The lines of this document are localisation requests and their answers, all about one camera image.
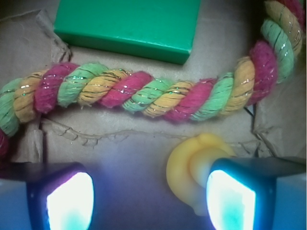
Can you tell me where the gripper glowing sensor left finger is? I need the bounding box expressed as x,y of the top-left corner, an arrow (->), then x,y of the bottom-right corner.
0,162 -> 94,230

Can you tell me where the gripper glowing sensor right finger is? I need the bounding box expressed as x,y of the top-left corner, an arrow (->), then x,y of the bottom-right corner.
206,157 -> 307,230

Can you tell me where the yellow rubber duck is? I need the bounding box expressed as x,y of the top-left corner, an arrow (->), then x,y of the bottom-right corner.
166,133 -> 236,216

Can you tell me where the brown paper bag bin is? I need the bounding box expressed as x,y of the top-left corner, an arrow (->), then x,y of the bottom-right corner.
0,0 -> 307,230

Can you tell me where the green rectangular block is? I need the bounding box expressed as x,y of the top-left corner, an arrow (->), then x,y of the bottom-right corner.
54,0 -> 200,64

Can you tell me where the multicolour twisted rope toy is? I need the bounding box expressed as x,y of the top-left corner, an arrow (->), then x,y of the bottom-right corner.
0,0 -> 306,158

